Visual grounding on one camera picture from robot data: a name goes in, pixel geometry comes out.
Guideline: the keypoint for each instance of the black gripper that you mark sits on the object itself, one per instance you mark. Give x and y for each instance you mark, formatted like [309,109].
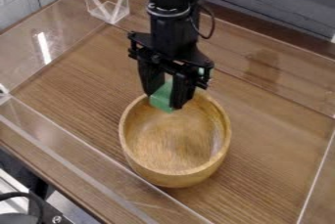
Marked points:
[166,51]

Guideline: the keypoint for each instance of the green rectangular block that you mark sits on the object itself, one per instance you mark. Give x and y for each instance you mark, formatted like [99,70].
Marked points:
[159,98]

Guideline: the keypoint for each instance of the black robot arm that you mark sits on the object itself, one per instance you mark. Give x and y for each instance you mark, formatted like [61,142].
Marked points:
[173,67]

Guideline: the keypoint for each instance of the brown wooden bowl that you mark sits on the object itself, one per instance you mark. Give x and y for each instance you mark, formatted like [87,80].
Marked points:
[175,148]

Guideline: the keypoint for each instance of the clear acrylic corner bracket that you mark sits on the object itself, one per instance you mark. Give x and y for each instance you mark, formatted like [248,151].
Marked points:
[108,11]

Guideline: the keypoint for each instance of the black metal bracket with screw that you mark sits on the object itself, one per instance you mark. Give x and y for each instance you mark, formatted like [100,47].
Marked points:
[52,215]

